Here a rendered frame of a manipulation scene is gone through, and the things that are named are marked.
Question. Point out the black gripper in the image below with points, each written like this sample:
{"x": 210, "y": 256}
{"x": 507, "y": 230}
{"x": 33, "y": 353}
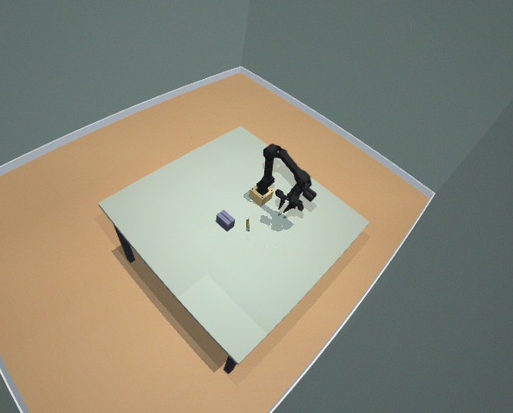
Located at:
{"x": 284, "y": 197}

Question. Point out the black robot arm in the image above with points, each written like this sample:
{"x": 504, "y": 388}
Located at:
{"x": 301, "y": 177}

